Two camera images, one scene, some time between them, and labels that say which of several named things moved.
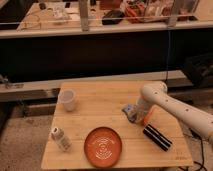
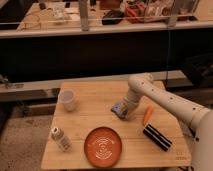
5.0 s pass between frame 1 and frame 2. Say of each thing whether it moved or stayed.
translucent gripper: moved
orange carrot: stayed
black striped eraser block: stayed
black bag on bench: stayed
